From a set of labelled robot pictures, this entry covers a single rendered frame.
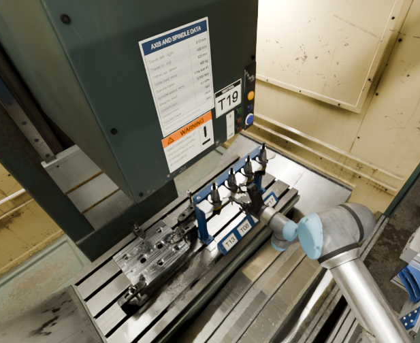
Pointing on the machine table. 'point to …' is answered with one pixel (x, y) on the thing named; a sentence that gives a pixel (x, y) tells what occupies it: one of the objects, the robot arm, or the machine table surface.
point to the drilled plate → (172, 258)
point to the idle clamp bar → (186, 214)
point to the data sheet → (180, 73)
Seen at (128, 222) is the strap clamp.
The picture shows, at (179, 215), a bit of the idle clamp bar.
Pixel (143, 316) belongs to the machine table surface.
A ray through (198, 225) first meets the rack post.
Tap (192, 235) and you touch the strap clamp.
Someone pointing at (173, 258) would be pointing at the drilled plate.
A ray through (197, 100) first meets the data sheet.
